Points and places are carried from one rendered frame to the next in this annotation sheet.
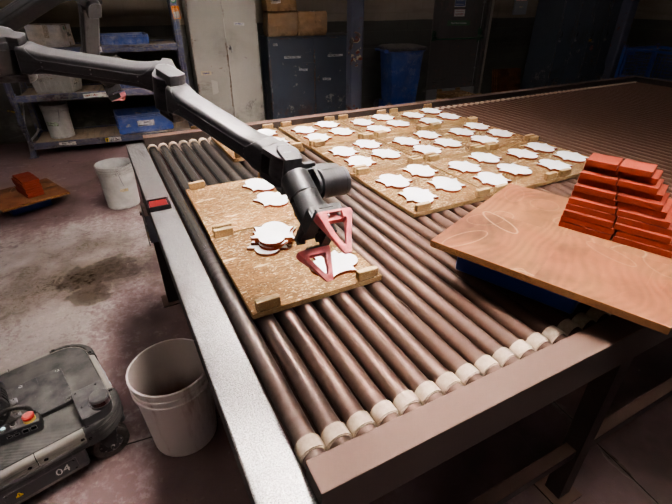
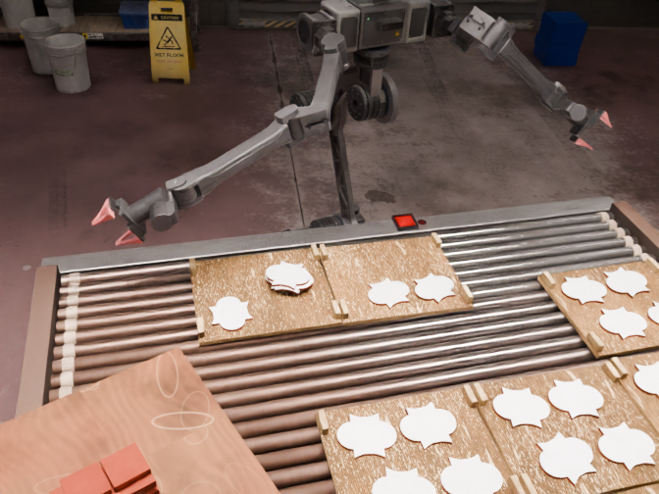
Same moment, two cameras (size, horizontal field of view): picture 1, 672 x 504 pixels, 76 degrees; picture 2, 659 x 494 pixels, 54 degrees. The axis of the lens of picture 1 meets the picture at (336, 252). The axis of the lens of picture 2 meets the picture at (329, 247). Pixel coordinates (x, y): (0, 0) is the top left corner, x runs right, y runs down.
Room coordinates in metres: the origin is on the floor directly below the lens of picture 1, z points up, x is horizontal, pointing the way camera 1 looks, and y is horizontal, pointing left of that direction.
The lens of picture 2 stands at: (1.49, -1.24, 2.27)
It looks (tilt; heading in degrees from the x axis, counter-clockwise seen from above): 39 degrees down; 101
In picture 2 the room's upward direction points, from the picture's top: 4 degrees clockwise
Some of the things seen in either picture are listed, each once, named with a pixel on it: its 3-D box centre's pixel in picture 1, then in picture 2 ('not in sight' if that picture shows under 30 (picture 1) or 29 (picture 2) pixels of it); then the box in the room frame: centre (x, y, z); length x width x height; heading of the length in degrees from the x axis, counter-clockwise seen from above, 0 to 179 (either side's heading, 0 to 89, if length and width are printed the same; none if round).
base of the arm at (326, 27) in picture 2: not in sight; (328, 40); (1.04, 0.85, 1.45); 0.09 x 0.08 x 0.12; 41
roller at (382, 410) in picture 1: (236, 216); (377, 274); (1.35, 0.35, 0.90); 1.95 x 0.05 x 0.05; 28
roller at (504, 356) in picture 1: (314, 200); (408, 342); (1.49, 0.08, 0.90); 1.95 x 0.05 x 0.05; 28
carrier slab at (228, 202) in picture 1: (247, 202); (392, 277); (1.40, 0.32, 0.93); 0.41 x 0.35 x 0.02; 27
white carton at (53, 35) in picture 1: (50, 35); not in sight; (5.16, 3.06, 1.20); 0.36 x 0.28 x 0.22; 99
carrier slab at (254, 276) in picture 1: (289, 257); (262, 292); (1.03, 0.13, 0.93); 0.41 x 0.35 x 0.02; 27
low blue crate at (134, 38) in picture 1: (123, 39); not in sight; (5.36, 2.38, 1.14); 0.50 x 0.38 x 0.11; 120
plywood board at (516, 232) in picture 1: (567, 238); (121, 471); (0.96, -0.59, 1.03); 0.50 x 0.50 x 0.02; 49
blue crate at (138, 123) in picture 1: (143, 119); not in sight; (5.41, 2.38, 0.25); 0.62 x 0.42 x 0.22; 119
